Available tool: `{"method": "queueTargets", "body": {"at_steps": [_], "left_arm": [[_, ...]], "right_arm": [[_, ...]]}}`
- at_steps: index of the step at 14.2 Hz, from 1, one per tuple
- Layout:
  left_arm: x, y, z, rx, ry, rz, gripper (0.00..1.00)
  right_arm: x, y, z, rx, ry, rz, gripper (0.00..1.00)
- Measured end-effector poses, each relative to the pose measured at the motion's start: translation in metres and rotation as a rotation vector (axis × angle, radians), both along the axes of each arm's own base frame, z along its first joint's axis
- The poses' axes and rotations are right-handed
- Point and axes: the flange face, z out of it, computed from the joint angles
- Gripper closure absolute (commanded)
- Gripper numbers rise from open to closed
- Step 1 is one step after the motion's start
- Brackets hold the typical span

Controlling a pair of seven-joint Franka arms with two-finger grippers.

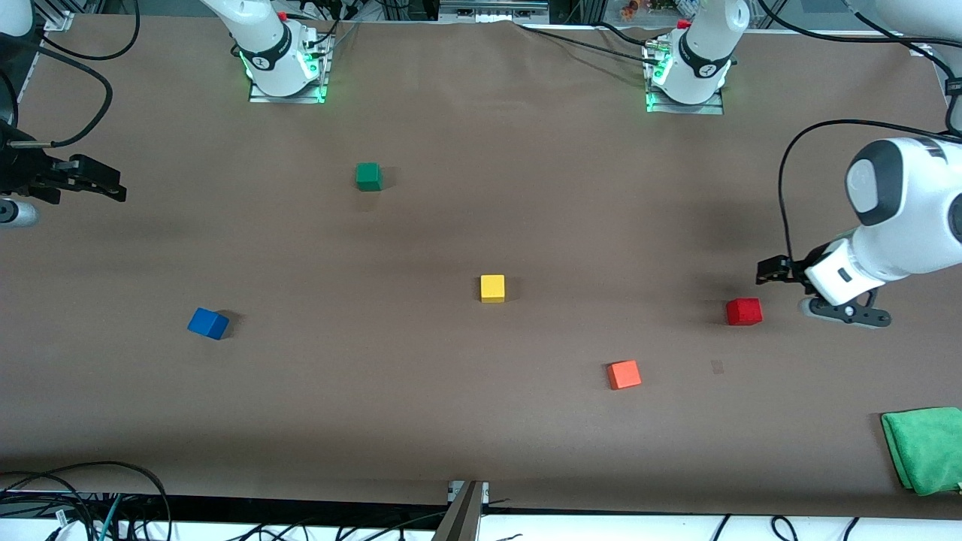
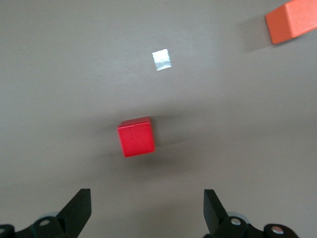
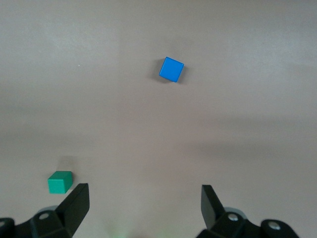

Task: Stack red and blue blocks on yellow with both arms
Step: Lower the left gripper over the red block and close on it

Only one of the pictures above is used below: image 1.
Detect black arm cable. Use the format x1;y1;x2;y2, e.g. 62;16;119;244
0;0;141;149
758;0;962;264

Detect black looped cable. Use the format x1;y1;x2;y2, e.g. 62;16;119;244
0;461;173;541

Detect green folded cloth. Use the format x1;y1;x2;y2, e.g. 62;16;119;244
881;407;962;497

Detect aluminium frame profile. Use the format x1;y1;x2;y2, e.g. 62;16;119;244
34;0;76;32

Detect teal cable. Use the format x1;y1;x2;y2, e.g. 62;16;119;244
96;494;123;541

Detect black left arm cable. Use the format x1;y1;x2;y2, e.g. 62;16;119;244
758;0;962;264

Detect aluminium profile bracket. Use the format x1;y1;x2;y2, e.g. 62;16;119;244
432;479;490;541

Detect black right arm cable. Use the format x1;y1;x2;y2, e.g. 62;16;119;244
0;0;141;149

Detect grey metal rail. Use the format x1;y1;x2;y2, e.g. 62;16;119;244
438;0;551;23

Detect blue wooden block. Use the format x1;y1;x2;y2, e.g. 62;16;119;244
187;307;230;341

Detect orange wooden block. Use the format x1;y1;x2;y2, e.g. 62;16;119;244
607;360;643;391

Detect brown table cover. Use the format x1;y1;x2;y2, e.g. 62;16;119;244
0;15;962;519

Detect long black table cable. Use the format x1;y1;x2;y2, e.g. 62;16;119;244
513;21;662;68

